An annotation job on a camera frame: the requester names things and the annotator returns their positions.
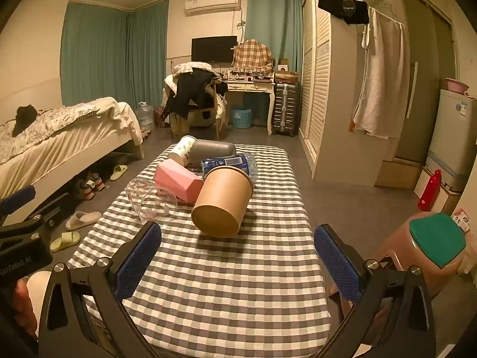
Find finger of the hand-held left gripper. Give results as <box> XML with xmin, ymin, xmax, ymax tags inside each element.
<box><xmin>0</xmin><ymin>214</ymin><xmax>47</xmax><ymax>249</ymax></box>
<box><xmin>0</xmin><ymin>186</ymin><xmax>37</xmax><ymax>217</ymax></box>

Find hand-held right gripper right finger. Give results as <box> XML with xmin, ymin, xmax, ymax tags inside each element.
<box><xmin>314</xmin><ymin>224</ymin><xmax>436</xmax><ymax>358</ymax></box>

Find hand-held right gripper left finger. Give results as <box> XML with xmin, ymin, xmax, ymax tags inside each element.
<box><xmin>39</xmin><ymin>221</ymin><xmax>162</xmax><ymax>358</ymax></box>

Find brown kraft paper cup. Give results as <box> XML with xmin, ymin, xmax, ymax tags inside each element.
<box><xmin>191</xmin><ymin>166</ymin><xmax>254</xmax><ymax>238</ymax></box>

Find clear plastic cup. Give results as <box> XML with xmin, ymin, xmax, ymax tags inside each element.
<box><xmin>127</xmin><ymin>178</ymin><xmax>179</xmax><ymax>227</ymax></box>

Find pink faceted cup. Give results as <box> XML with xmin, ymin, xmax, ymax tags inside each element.
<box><xmin>154</xmin><ymin>158</ymin><xmax>204</xmax><ymax>204</ymax></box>

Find white paper cup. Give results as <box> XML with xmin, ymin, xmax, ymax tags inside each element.
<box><xmin>168</xmin><ymin>135</ymin><xmax>197</xmax><ymax>166</ymax></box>

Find grey cup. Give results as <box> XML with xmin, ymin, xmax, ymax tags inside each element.
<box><xmin>190</xmin><ymin>139</ymin><xmax>238</xmax><ymax>168</ymax></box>

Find person's left hand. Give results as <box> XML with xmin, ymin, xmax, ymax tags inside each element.
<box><xmin>14</xmin><ymin>278</ymin><xmax>40</xmax><ymax>341</ymax></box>

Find beige slipper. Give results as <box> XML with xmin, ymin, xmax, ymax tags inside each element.
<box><xmin>66</xmin><ymin>211</ymin><xmax>102</xmax><ymax>231</ymax></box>

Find pink plastic stool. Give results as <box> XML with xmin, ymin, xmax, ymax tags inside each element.
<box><xmin>373</xmin><ymin>212</ymin><xmax>474</xmax><ymax>299</ymax></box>

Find bed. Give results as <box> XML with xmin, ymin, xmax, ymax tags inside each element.
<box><xmin>0</xmin><ymin>97</ymin><xmax>145</xmax><ymax>209</ymax></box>

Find black cloth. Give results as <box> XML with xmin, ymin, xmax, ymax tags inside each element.
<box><xmin>12</xmin><ymin>106</ymin><xmax>39</xmax><ymax>137</ymax></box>

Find floral quilt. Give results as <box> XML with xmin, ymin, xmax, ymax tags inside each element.
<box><xmin>0</xmin><ymin>102</ymin><xmax>101</xmax><ymax>157</ymax></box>

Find grey checkered tablecloth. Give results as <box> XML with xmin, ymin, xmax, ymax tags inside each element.
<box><xmin>67</xmin><ymin>142</ymin><xmax>332</xmax><ymax>358</ymax></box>

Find green seat cushion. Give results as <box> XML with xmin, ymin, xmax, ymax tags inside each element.
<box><xmin>409</xmin><ymin>212</ymin><xmax>467</xmax><ymax>268</ymax></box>

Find red bottle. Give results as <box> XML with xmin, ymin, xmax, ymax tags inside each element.
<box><xmin>417</xmin><ymin>169</ymin><xmax>442</xmax><ymax>211</ymax></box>

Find blue label plastic bottle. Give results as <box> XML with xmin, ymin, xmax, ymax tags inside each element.
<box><xmin>200</xmin><ymin>152</ymin><xmax>259</xmax><ymax>184</ymax></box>

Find large water jug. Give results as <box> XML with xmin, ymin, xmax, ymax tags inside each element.
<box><xmin>135</xmin><ymin>101</ymin><xmax>155</xmax><ymax>129</ymax></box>

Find patterned bag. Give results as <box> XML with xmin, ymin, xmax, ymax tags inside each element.
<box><xmin>154</xmin><ymin>105</ymin><xmax>169</xmax><ymax>128</ymax></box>

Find wooden chair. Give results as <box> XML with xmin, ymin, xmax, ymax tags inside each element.
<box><xmin>169</xmin><ymin>82</ymin><xmax>226</xmax><ymax>141</ymax></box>

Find grey suitcase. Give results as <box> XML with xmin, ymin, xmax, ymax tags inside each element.
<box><xmin>271</xmin><ymin>81</ymin><xmax>300</xmax><ymax>137</ymax></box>

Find wide teal curtain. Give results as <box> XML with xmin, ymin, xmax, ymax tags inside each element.
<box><xmin>61</xmin><ymin>0</ymin><xmax>170</xmax><ymax>116</ymax></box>

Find small white fridge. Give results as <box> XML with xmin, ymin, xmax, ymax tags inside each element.
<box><xmin>425</xmin><ymin>89</ymin><xmax>477</xmax><ymax>195</ymax></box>

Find blue plastic basket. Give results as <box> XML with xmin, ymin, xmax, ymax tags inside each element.
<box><xmin>233</xmin><ymin>108</ymin><xmax>253</xmax><ymax>129</ymax></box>

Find black clothes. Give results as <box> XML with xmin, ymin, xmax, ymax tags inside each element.
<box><xmin>164</xmin><ymin>69</ymin><xmax>228</xmax><ymax>120</ymax></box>

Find white louvred wardrobe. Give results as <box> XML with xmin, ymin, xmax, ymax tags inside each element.
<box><xmin>298</xmin><ymin>0</ymin><xmax>399</xmax><ymax>188</ymax></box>

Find white hanging towel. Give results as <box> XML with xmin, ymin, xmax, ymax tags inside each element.
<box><xmin>352</xmin><ymin>6</ymin><xmax>411</xmax><ymax>138</ymax></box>

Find light clothes pile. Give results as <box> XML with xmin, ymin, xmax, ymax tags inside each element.
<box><xmin>166</xmin><ymin>61</ymin><xmax>220</xmax><ymax>90</ymax></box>

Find white dressing desk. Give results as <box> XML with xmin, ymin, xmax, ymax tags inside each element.
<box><xmin>220</xmin><ymin>71</ymin><xmax>276</xmax><ymax>137</ymax></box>

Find frosted glass door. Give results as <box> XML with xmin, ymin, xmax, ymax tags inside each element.
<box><xmin>395</xmin><ymin>0</ymin><xmax>459</xmax><ymax>165</ymax></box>

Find pink basin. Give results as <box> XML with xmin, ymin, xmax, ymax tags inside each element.
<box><xmin>443</xmin><ymin>78</ymin><xmax>471</xmax><ymax>92</ymax></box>

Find plaid cloth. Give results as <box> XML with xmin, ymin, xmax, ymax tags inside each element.
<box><xmin>232</xmin><ymin>39</ymin><xmax>275</xmax><ymax>74</ymax></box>

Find black television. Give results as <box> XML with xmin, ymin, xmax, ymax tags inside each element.
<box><xmin>191</xmin><ymin>36</ymin><xmax>238</xmax><ymax>62</ymax></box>

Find narrow teal curtain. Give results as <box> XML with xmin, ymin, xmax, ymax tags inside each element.
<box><xmin>247</xmin><ymin>0</ymin><xmax>303</xmax><ymax>70</ymax></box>

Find black hanging garment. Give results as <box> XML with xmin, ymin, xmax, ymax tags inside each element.
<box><xmin>318</xmin><ymin>0</ymin><xmax>370</xmax><ymax>25</ymax></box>

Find white air conditioner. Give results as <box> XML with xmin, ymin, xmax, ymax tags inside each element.
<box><xmin>184</xmin><ymin>0</ymin><xmax>241</xmax><ymax>16</ymax></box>

